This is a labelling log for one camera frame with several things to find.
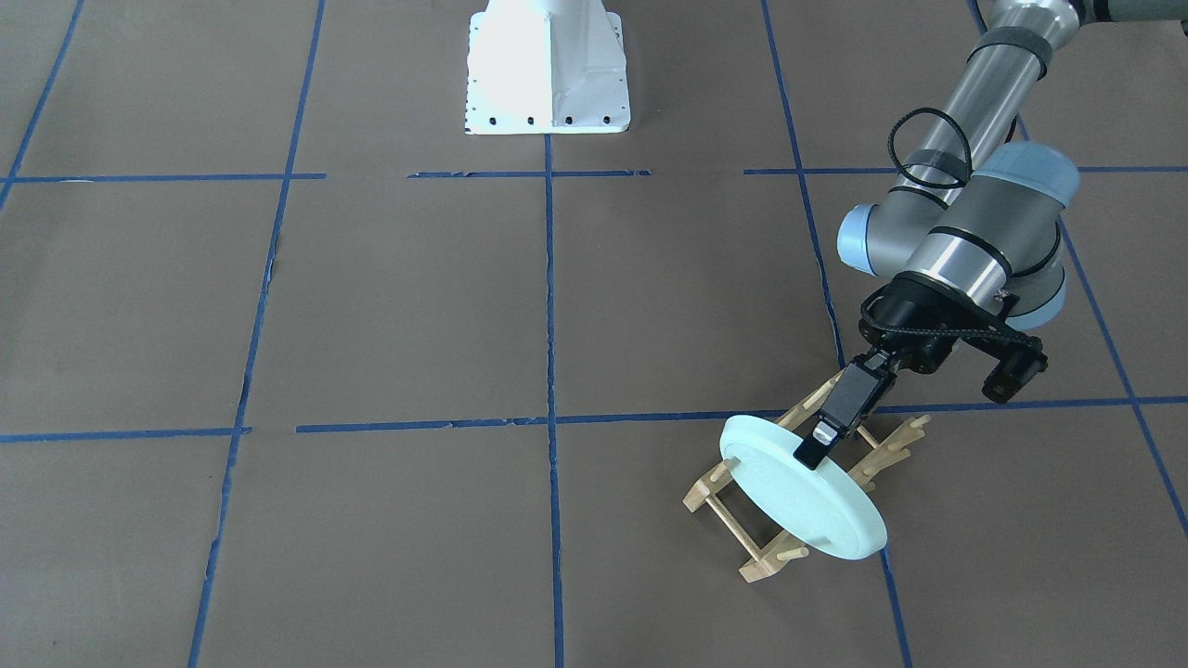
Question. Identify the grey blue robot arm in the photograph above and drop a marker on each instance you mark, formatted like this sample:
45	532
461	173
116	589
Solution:
967	238

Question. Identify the wooden plate rack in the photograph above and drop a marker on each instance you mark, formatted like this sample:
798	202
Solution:
767	559

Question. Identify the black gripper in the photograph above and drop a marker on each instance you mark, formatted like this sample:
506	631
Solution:
913	319

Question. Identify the light green plate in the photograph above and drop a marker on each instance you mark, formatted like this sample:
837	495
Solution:
822	507

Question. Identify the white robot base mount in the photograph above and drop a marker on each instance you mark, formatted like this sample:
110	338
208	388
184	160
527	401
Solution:
546	68

